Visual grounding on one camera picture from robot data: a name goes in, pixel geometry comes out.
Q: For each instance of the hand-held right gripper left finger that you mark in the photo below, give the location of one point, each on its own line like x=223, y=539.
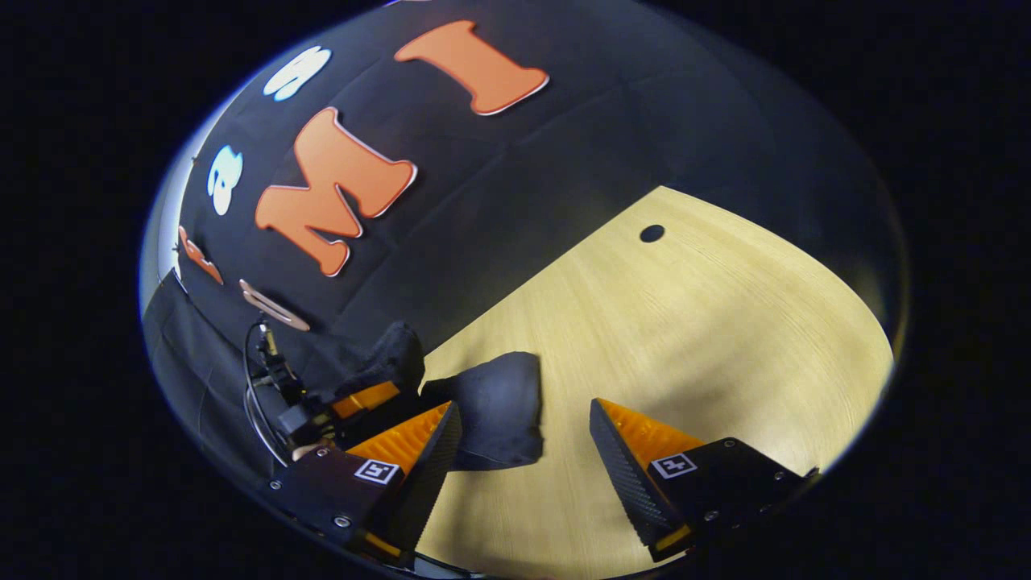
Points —
x=423, y=491

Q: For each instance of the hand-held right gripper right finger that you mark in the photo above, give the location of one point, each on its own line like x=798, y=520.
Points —
x=628, y=491

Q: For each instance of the dark grey jeans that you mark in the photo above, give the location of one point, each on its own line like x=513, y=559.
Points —
x=491, y=411

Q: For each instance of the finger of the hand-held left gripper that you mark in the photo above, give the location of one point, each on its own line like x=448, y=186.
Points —
x=366, y=399

